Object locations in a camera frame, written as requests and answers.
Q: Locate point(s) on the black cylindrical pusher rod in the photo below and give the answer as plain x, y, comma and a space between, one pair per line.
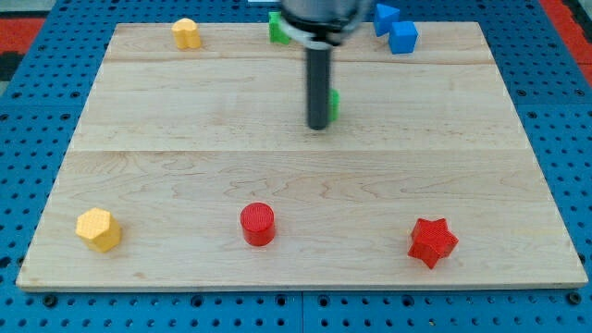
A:
317, 87

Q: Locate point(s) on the green circle block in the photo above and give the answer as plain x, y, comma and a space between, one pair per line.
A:
334, 99

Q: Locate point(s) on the green block at top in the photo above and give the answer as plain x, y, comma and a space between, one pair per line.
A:
275, 33

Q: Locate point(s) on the blue triangle block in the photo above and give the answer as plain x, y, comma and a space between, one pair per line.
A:
384, 17

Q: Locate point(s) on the blue cube block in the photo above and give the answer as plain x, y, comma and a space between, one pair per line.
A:
402, 38

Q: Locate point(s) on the yellow heart block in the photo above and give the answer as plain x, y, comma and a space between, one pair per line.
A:
186, 34

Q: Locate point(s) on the wooden board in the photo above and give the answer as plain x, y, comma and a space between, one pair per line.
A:
174, 144

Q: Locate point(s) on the red cylinder block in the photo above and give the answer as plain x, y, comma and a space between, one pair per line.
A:
257, 222

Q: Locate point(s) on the red star block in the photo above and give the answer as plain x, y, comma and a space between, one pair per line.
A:
432, 240

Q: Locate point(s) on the yellow hexagon block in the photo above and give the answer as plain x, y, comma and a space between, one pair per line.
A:
98, 229

